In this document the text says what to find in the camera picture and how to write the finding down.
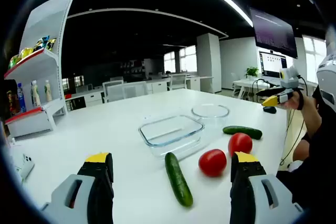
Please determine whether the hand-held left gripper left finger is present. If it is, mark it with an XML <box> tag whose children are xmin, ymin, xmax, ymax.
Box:
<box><xmin>41</xmin><ymin>152</ymin><xmax>115</xmax><ymax>224</ymax></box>

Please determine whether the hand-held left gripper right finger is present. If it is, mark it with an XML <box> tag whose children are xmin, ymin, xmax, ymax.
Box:
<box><xmin>229</xmin><ymin>151</ymin><xmax>305</xmax><ymax>224</ymax></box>

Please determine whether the long green cucumber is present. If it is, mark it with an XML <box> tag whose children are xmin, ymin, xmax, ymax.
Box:
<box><xmin>222</xmin><ymin>125</ymin><xmax>263</xmax><ymax>141</ymax></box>
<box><xmin>164</xmin><ymin>152</ymin><xmax>194</xmax><ymax>208</ymax></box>

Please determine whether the red tomato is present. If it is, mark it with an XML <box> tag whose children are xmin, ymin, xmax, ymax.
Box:
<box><xmin>198</xmin><ymin>148</ymin><xmax>228</xmax><ymax>178</ymax></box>
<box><xmin>227</xmin><ymin>132</ymin><xmax>254</xmax><ymax>157</ymax></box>

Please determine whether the round glass storage container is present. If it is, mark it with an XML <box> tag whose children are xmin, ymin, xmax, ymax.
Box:
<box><xmin>191</xmin><ymin>103</ymin><xmax>230</xmax><ymax>127</ymax></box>

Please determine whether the rectangular glass storage container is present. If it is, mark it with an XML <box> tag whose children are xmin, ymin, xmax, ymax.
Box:
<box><xmin>138</xmin><ymin>114</ymin><xmax>205</xmax><ymax>159</ymax></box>

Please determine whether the person's right hand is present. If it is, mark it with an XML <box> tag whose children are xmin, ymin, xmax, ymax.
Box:
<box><xmin>281</xmin><ymin>90</ymin><xmax>302</xmax><ymax>111</ymax></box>

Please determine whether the desktop monitor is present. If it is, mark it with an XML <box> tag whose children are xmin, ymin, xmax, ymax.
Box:
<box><xmin>258</xmin><ymin>50</ymin><xmax>289</xmax><ymax>81</ymax></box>

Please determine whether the white office desk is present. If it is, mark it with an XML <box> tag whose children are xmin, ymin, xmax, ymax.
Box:
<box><xmin>233</xmin><ymin>78</ymin><xmax>284</xmax><ymax>102</ymax></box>

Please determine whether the green potted plant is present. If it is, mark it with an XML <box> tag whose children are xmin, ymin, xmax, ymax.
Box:
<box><xmin>245</xmin><ymin>66</ymin><xmax>260</xmax><ymax>81</ymax></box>

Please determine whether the white chest-worn device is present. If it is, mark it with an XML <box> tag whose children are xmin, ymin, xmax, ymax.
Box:
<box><xmin>316</xmin><ymin>24</ymin><xmax>336</xmax><ymax>113</ymax></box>

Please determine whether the white shoe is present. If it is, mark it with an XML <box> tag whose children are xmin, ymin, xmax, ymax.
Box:
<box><xmin>287</xmin><ymin>159</ymin><xmax>303</xmax><ymax>173</ymax></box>

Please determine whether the hanging dark screen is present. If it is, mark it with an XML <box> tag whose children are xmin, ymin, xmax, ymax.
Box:
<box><xmin>248</xmin><ymin>7</ymin><xmax>299</xmax><ymax>60</ymax></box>

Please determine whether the white smartphone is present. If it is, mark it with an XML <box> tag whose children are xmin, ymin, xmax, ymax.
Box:
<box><xmin>14</xmin><ymin>153</ymin><xmax>35</xmax><ymax>180</ymax></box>

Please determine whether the person's body in black clothing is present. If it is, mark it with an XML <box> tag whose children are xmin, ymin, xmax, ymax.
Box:
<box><xmin>275</xmin><ymin>84</ymin><xmax>336</xmax><ymax>209</ymax></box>

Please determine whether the person's knee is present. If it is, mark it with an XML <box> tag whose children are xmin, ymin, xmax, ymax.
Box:
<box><xmin>292</xmin><ymin>140</ymin><xmax>311</xmax><ymax>162</ymax></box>

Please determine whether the white table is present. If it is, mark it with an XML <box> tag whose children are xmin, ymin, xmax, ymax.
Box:
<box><xmin>7</xmin><ymin>89</ymin><xmax>289</xmax><ymax>224</ymax></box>

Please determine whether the white mesh chair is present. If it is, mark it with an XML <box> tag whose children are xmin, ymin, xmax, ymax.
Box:
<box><xmin>167</xmin><ymin>73</ymin><xmax>187</xmax><ymax>91</ymax></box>
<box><xmin>102</xmin><ymin>80</ymin><xmax>148</xmax><ymax>103</ymax></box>

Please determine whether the white drink bottle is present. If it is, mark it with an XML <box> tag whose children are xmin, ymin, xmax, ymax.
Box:
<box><xmin>44</xmin><ymin>79</ymin><xmax>54</xmax><ymax>103</ymax></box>
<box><xmin>30</xmin><ymin>80</ymin><xmax>42</xmax><ymax>108</ymax></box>

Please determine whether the dark snack canister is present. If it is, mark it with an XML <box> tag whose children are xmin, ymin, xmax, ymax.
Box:
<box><xmin>6</xmin><ymin>89</ymin><xmax>20</xmax><ymax>116</ymax></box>

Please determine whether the blue-labelled drink bottle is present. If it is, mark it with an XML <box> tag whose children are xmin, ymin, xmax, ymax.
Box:
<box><xmin>16</xmin><ymin>82</ymin><xmax>27</xmax><ymax>114</ymax></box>

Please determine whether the row of snack packets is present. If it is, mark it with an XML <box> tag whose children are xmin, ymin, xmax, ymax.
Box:
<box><xmin>8</xmin><ymin>35</ymin><xmax>57</xmax><ymax>69</ymax></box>

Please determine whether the white display shelf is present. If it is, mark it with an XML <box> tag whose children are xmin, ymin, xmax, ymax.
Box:
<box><xmin>4</xmin><ymin>0</ymin><xmax>77</xmax><ymax>138</ymax></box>

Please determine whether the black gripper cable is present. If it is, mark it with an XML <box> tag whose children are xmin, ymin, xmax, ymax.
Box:
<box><xmin>279</xmin><ymin>76</ymin><xmax>308</xmax><ymax>166</ymax></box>

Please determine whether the black wrist strap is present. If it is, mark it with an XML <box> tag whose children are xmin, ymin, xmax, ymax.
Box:
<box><xmin>296</xmin><ymin>89</ymin><xmax>306</xmax><ymax>111</ymax></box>

